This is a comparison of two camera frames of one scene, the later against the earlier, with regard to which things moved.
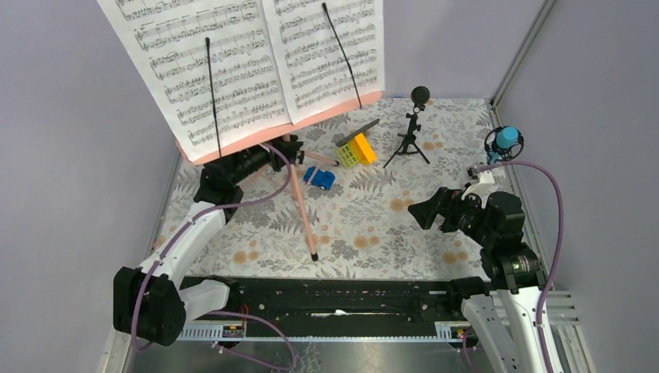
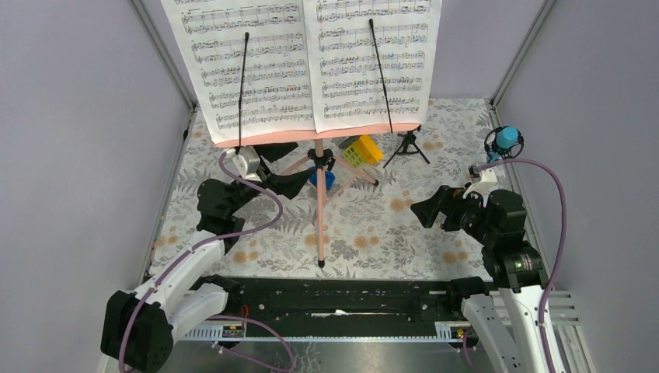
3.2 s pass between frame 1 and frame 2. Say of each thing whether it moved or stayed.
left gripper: moved
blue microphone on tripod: stayed
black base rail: stayed
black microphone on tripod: stayed
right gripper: stayed
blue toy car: stayed
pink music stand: moved
